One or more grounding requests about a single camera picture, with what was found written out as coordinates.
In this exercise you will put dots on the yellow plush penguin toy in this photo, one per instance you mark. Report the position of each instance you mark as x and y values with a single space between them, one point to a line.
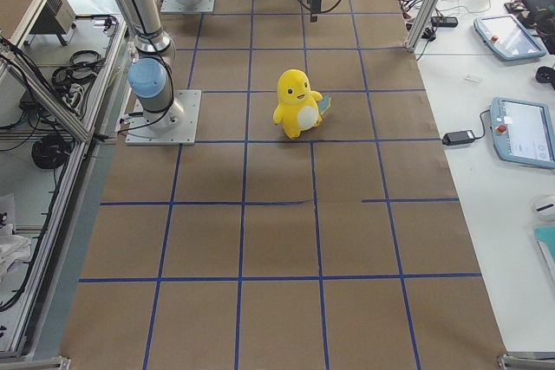
299 107

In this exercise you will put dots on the far blue teach pendant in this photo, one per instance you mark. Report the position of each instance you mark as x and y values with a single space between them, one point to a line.
508 38

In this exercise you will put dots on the blue teach pendant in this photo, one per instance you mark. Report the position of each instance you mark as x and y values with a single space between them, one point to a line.
508 38
522 132

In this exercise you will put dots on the black power adapter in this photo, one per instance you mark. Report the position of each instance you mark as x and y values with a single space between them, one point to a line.
458 138

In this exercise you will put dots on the grey electronics box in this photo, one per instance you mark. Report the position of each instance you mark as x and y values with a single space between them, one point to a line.
57 18

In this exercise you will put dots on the near blue teach pendant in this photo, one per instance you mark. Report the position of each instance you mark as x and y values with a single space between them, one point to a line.
522 132

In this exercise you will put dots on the crumpled white cloth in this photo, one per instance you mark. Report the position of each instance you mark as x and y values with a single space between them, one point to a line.
15 249

